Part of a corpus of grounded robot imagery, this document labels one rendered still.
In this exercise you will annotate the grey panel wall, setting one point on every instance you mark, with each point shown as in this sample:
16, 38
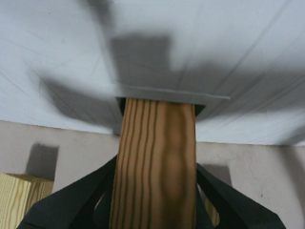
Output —
53, 51

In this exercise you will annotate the yellow-green wooden block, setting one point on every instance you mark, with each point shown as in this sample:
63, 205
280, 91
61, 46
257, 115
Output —
18, 192

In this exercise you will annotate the light wooden board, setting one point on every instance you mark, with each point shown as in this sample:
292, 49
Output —
155, 175

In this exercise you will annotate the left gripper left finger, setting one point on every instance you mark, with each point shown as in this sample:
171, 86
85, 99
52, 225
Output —
71, 207

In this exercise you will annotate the light wooden block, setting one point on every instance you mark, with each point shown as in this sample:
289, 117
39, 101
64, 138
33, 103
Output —
214, 216

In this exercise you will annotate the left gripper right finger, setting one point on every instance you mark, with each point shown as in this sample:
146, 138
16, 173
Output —
236, 211

